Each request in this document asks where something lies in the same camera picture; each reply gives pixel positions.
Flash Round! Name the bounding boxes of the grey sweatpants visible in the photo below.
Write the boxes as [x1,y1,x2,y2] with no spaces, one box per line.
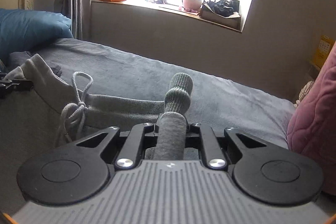
[1,55,193,162]

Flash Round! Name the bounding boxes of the cardboard box with clothes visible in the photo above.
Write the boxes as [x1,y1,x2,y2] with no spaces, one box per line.
[199,0,241,30]

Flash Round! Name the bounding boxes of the blue pillow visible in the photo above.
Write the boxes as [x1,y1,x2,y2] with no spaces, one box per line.
[1,9,73,64]

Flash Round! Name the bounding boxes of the person in maroon jacket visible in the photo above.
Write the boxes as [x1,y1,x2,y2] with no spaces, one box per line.
[287,47,335,196]

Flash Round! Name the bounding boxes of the pink pot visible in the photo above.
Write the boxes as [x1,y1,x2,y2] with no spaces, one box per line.
[182,0,202,12]

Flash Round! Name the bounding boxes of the yellow box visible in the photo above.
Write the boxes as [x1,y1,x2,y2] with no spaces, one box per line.
[312,35,335,68]

